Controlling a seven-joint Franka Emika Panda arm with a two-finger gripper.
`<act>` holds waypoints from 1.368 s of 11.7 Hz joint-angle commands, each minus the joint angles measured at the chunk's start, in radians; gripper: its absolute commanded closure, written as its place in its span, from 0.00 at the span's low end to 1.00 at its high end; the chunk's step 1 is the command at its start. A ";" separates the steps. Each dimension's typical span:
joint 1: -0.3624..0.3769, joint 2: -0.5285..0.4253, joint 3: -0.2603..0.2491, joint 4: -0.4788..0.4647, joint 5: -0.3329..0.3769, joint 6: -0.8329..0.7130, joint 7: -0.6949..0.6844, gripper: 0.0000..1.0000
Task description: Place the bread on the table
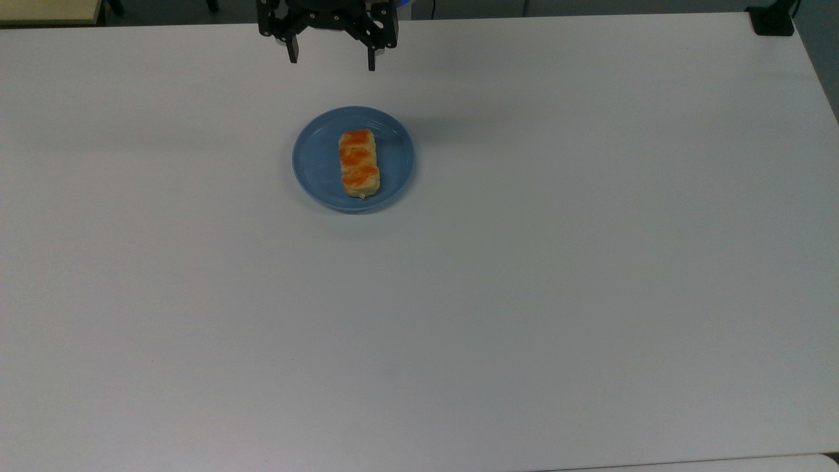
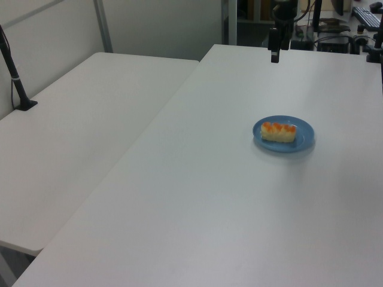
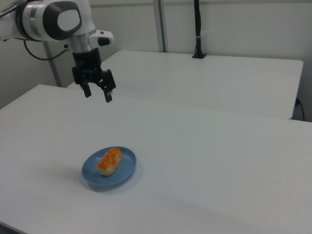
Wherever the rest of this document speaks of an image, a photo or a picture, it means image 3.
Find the orange glazed bread loaf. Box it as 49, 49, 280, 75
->
96, 147, 123, 176

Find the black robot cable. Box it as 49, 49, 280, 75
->
23, 39, 70, 61

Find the black cable at table edge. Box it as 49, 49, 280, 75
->
295, 97, 306, 121

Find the blue oval plate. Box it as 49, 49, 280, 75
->
81, 146, 137, 189

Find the grey metal frame post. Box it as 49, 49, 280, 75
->
43, 40, 62, 87

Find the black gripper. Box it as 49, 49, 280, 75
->
71, 47, 116, 103

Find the grey wall panel strip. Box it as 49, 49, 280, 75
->
153, 0, 169, 53

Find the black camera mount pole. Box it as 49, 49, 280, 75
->
192, 0, 207, 59

